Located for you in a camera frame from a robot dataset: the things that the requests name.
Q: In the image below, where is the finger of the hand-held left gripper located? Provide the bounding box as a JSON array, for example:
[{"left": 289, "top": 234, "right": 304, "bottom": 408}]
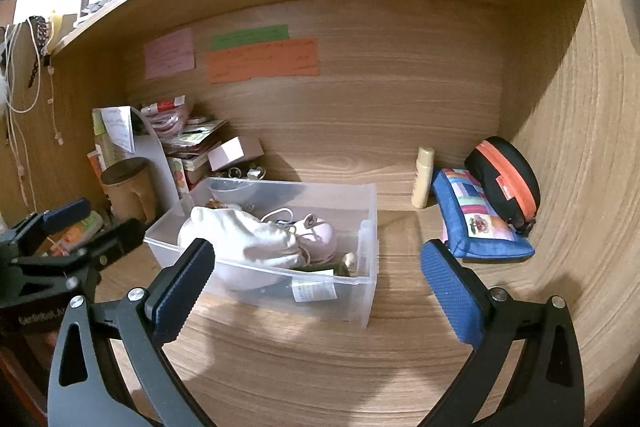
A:
[
  {"left": 12, "top": 218, "right": 146, "bottom": 297},
  {"left": 7, "top": 198, "right": 92, "bottom": 254}
]

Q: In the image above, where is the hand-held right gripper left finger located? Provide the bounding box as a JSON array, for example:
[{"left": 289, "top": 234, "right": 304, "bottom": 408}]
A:
[{"left": 47, "top": 237, "right": 216, "bottom": 427}]

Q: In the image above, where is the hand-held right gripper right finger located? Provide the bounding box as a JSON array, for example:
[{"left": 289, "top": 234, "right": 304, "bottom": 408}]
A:
[{"left": 415, "top": 238, "right": 586, "bottom": 427}]

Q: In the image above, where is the white drawstring pouch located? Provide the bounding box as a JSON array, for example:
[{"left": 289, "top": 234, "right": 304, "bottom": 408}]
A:
[{"left": 177, "top": 206, "right": 307, "bottom": 291}]

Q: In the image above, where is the clear plastic storage box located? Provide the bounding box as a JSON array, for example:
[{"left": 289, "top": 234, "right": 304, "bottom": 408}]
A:
[{"left": 144, "top": 177, "right": 379, "bottom": 329}]

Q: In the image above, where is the wooden desktop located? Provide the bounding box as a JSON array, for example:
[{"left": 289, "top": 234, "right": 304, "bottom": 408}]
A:
[{"left": 92, "top": 162, "right": 606, "bottom": 427}]

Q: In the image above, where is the green orange cream tube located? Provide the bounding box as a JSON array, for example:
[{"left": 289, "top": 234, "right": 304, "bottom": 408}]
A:
[{"left": 52, "top": 212, "right": 104, "bottom": 254}]

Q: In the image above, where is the brown mug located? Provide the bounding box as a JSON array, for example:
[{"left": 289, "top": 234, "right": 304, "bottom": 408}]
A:
[{"left": 100, "top": 157, "right": 159, "bottom": 226}]

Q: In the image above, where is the white cardboard sheet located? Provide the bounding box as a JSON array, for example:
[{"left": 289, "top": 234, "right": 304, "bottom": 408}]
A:
[{"left": 131, "top": 134, "right": 193, "bottom": 219}]

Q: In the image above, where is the fruit print box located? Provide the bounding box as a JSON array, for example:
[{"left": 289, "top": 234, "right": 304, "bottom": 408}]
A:
[{"left": 167, "top": 155, "right": 191, "bottom": 202}]

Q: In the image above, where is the blue patchwork pouch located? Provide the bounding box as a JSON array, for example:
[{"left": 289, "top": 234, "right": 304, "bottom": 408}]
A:
[{"left": 431, "top": 167, "right": 536, "bottom": 264}]

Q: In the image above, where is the white printed receipt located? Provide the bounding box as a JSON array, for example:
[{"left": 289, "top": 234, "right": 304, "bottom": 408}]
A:
[{"left": 92, "top": 106, "right": 137, "bottom": 154}]

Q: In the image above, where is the clear plastic bowl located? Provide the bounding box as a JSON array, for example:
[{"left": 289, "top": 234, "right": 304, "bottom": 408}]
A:
[{"left": 207, "top": 179, "right": 262, "bottom": 208}]

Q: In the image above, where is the small cream bottle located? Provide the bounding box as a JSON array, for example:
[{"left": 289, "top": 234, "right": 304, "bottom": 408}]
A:
[{"left": 411, "top": 146, "right": 435, "bottom": 208}]

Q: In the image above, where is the stack of books and papers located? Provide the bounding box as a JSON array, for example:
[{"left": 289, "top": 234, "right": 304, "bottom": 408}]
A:
[{"left": 140, "top": 96, "right": 229, "bottom": 168}]

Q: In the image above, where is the black case orange zipper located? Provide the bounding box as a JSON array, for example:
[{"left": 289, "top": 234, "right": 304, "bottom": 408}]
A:
[{"left": 464, "top": 136, "right": 542, "bottom": 236}]

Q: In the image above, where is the small white cardboard box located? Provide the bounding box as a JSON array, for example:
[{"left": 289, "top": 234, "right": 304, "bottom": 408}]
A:
[{"left": 207, "top": 136, "right": 265, "bottom": 172}]

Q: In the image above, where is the pink paper note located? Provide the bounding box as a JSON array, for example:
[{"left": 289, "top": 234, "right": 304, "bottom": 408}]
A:
[{"left": 144, "top": 27, "right": 196, "bottom": 80}]

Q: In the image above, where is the orange paper note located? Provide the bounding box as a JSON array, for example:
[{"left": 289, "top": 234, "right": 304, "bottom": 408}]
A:
[{"left": 206, "top": 38, "right": 321, "bottom": 84}]

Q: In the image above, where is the green paper note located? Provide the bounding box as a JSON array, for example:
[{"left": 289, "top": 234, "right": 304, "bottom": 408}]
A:
[{"left": 209, "top": 24, "right": 291, "bottom": 50}]

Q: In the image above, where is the thin white cable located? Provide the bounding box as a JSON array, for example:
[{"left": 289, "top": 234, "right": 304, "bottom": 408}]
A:
[{"left": 4, "top": 112, "right": 32, "bottom": 208}]

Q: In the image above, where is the white cable with clips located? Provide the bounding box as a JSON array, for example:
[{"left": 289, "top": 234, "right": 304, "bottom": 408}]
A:
[{"left": 46, "top": 57, "right": 64, "bottom": 146}]

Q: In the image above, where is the white looped cable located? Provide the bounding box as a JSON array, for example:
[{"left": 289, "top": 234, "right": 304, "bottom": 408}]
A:
[{"left": 4, "top": 21, "right": 42, "bottom": 116}]

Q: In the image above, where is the dark beaded chain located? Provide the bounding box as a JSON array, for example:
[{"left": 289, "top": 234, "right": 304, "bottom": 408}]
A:
[{"left": 27, "top": 14, "right": 55, "bottom": 90}]

